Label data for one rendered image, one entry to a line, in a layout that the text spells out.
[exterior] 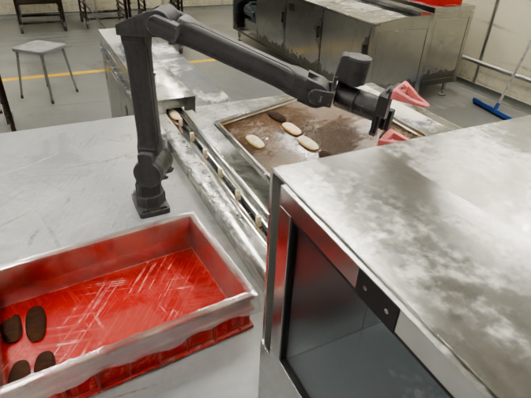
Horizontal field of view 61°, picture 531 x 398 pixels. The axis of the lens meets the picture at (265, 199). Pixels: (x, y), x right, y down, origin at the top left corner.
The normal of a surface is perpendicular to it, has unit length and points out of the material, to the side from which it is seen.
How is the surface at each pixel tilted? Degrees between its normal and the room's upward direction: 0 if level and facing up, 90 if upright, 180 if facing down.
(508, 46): 90
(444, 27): 90
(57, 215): 0
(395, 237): 0
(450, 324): 0
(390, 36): 90
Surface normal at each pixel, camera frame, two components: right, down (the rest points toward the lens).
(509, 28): -0.90, 0.19
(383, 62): 0.45, 0.49
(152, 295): 0.04, -0.84
